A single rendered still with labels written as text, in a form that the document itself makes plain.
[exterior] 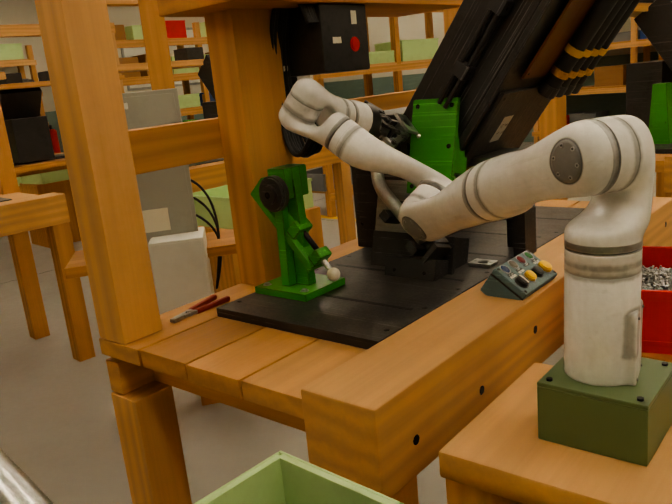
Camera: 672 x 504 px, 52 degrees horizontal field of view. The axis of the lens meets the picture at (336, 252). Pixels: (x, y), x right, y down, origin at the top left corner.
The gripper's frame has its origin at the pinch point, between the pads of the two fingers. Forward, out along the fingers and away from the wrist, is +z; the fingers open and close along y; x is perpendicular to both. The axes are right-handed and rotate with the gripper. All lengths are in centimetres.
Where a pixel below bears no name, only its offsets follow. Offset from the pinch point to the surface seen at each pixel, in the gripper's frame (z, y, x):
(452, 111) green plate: 2.9, -5.3, -11.6
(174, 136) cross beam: -35.7, 18.7, 27.8
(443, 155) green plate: 2.9, -11.2, -4.1
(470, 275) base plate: 5.4, -34.9, 8.0
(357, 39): 0.0, 25.0, -5.1
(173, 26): 407, 599, 328
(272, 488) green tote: -75, -64, 4
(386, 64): 450, 338, 149
